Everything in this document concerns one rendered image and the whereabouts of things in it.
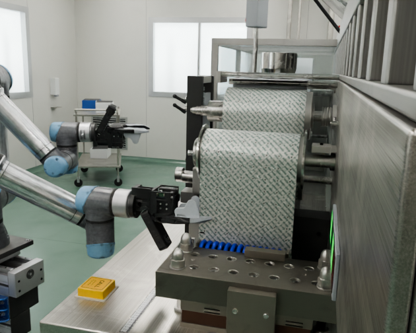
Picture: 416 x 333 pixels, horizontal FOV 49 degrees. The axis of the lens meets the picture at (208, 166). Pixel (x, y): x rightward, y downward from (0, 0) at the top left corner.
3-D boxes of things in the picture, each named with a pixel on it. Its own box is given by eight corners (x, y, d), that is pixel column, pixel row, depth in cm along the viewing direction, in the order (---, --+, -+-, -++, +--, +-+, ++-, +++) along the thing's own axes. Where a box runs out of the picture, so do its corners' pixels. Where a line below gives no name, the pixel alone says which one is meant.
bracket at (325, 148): (312, 148, 113) (312, 141, 113) (335, 150, 112) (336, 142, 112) (311, 152, 109) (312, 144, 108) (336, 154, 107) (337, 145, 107)
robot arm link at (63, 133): (54, 142, 175) (53, 119, 174) (83, 142, 176) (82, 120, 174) (48, 145, 168) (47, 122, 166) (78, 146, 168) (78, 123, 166)
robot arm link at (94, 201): (88, 210, 128) (87, 181, 126) (124, 215, 125) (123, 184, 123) (73, 219, 120) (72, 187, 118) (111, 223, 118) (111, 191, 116)
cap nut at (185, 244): (181, 246, 113) (181, 229, 112) (195, 248, 112) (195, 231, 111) (176, 252, 109) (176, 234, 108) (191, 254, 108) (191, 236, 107)
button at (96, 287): (91, 284, 120) (90, 275, 119) (115, 287, 118) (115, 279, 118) (77, 296, 113) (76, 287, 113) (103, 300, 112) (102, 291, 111)
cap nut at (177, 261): (172, 262, 103) (172, 244, 102) (187, 264, 103) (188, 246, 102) (167, 269, 100) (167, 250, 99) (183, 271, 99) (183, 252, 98)
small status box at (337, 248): (329, 238, 87) (332, 203, 86) (333, 238, 87) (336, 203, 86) (331, 300, 64) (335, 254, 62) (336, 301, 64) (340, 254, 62)
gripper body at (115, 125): (126, 143, 177) (95, 142, 177) (125, 121, 174) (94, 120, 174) (123, 148, 170) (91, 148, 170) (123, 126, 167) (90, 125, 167)
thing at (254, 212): (199, 244, 117) (200, 174, 113) (290, 255, 112) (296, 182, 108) (198, 244, 117) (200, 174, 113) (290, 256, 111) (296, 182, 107)
